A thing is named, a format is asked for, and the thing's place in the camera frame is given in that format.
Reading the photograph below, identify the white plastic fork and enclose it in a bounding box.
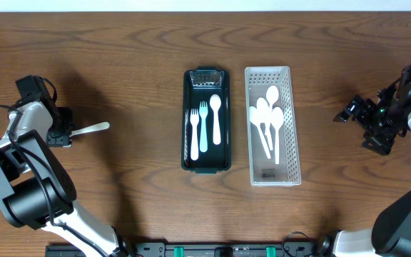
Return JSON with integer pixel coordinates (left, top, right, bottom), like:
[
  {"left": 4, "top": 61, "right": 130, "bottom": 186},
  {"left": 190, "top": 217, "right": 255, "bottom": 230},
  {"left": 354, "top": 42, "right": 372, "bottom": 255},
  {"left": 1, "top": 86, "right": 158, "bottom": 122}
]
[
  {"left": 190, "top": 109, "right": 200, "bottom": 161},
  {"left": 199, "top": 101, "right": 208, "bottom": 153},
  {"left": 70, "top": 122, "right": 110, "bottom": 137}
]

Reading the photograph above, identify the white plastic spoon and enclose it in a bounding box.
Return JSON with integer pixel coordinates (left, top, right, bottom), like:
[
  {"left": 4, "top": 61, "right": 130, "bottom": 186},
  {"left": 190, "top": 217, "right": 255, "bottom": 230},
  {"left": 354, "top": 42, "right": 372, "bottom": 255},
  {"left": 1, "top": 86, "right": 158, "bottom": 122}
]
[
  {"left": 257, "top": 98, "right": 273, "bottom": 151},
  {"left": 265, "top": 85, "right": 280, "bottom": 109},
  {"left": 270, "top": 107, "right": 284, "bottom": 165},
  {"left": 249, "top": 106, "right": 271, "bottom": 159},
  {"left": 210, "top": 94, "right": 221, "bottom": 145}
]

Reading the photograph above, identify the clear perforated plastic basket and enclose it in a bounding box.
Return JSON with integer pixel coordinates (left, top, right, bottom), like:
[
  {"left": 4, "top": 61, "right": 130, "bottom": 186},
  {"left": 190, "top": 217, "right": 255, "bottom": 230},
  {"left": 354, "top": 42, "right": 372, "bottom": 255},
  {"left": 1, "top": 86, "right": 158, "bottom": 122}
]
[{"left": 245, "top": 66, "right": 301, "bottom": 187}]

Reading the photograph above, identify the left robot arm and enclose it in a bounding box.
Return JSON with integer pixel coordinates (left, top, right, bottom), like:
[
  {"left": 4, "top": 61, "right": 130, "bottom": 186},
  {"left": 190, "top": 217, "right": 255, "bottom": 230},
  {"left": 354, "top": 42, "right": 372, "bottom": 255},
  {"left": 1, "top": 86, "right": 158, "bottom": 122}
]
[{"left": 0, "top": 75, "right": 135, "bottom": 256}]

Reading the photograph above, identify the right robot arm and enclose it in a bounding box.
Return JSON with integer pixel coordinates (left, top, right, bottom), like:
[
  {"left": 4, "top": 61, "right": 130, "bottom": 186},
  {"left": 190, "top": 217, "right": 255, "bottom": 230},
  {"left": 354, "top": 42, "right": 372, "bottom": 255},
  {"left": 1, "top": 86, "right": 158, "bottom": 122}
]
[{"left": 318, "top": 64, "right": 411, "bottom": 256}]

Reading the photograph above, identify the black plastic basket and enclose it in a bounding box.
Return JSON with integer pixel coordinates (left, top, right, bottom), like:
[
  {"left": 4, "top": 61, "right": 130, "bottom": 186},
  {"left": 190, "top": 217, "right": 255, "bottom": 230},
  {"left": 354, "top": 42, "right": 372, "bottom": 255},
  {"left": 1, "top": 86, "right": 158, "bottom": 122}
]
[{"left": 181, "top": 67, "right": 231, "bottom": 174}]

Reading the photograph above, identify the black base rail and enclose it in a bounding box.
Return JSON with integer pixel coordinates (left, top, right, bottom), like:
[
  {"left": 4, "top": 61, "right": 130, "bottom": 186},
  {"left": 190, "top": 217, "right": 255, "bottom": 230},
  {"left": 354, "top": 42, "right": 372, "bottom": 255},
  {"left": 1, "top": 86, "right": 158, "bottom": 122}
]
[{"left": 44, "top": 231, "right": 335, "bottom": 257}]

